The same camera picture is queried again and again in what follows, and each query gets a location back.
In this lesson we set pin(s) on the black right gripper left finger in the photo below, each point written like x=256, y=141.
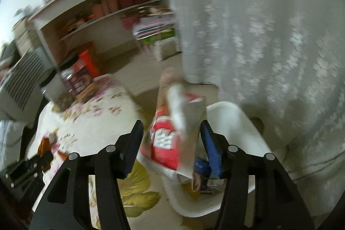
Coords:
x=65, y=203

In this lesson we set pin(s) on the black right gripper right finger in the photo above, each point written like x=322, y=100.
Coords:
x=277, y=205

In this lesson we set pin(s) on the red snack bag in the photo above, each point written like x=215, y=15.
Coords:
x=170, y=146

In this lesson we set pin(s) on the white trash bin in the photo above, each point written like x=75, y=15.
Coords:
x=226, y=119

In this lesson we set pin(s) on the white and navy box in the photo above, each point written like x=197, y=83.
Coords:
x=202, y=167

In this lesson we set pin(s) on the floral tablecloth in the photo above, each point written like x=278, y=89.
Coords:
x=86, y=128

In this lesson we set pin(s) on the grey sofa cushion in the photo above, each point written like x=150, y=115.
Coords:
x=21, y=96

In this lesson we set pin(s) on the clear jar with nuts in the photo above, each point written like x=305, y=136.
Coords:
x=54, y=90

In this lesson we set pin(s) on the purple label plastic jar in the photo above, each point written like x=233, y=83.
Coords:
x=77, y=79

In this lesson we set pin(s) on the red stool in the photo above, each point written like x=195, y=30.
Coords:
x=90, y=65

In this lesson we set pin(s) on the white lace curtain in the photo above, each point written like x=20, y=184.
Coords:
x=282, y=62

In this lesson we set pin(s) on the stack of books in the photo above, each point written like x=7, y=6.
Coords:
x=152, y=21

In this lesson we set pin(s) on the white wooden shelf unit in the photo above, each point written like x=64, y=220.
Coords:
x=94, y=3

